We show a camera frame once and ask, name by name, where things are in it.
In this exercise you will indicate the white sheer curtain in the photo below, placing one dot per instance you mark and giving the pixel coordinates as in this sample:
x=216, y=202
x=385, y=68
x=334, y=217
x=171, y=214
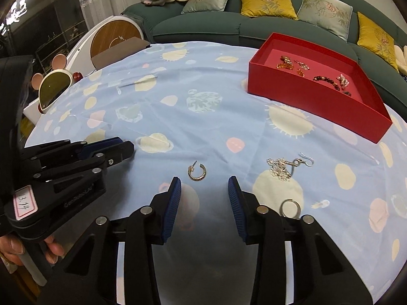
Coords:
x=101, y=0

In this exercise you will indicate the yellow embroidered cushion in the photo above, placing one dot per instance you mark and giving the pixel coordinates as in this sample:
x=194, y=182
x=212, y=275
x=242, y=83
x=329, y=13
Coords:
x=376, y=39
x=267, y=1

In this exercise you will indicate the silver dangle earring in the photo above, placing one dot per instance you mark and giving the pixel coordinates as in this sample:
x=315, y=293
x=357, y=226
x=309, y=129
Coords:
x=281, y=166

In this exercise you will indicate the cream flower cushion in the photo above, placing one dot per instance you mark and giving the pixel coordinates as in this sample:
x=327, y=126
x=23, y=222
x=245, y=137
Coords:
x=401, y=58

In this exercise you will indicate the person's left hand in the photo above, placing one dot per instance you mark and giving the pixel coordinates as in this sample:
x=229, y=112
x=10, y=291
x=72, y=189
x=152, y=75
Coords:
x=52, y=249

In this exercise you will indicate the small red knob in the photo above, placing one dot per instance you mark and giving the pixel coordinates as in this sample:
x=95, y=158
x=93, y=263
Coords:
x=78, y=76

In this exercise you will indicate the white appliance with wooden disc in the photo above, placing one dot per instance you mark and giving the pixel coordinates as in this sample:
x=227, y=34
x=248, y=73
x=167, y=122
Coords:
x=108, y=38

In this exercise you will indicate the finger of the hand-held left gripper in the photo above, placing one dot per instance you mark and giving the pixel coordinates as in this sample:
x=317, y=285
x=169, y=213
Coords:
x=122, y=152
x=105, y=142

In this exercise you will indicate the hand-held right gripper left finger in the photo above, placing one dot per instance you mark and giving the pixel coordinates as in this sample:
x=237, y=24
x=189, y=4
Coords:
x=171, y=209

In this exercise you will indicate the small hoop earring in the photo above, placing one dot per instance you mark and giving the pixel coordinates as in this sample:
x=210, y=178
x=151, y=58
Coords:
x=202, y=174
x=300, y=73

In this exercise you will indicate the dark green sofa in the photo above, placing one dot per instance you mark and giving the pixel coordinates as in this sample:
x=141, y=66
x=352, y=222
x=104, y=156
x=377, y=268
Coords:
x=197, y=25

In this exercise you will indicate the white mouse-eared mirror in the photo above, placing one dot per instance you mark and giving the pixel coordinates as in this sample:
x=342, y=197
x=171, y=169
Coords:
x=54, y=89

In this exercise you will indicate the blue planet print tablecloth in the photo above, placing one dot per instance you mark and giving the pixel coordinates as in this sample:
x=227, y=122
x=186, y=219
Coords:
x=206, y=127

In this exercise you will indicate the red cardboard box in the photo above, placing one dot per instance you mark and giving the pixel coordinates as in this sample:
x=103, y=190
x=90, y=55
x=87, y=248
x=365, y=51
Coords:
x=305, y=98

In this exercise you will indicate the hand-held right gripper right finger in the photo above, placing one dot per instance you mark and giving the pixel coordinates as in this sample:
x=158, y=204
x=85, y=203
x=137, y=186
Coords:
x=237, y=209

